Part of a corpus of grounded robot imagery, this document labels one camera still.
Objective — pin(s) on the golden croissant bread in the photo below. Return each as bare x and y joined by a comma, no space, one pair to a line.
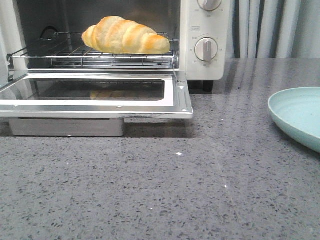
116,35

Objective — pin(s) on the glass oven door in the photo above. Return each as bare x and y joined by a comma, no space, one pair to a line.
91,103

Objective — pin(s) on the black right oven foot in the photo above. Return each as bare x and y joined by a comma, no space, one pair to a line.
207,86

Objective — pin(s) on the lower oven timer knob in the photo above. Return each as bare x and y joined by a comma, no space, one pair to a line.
206,49

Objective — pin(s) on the upper oven knob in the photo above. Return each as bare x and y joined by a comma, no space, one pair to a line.
209,5

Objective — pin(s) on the white Toshiba toaster oven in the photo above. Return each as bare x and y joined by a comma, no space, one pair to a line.
25,21

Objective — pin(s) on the grey curtain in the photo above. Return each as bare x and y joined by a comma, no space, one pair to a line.
274,29

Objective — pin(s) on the light green plate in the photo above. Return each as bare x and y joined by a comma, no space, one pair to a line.
296,111

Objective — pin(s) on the metal wire oven rack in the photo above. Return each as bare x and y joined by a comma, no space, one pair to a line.
67,50

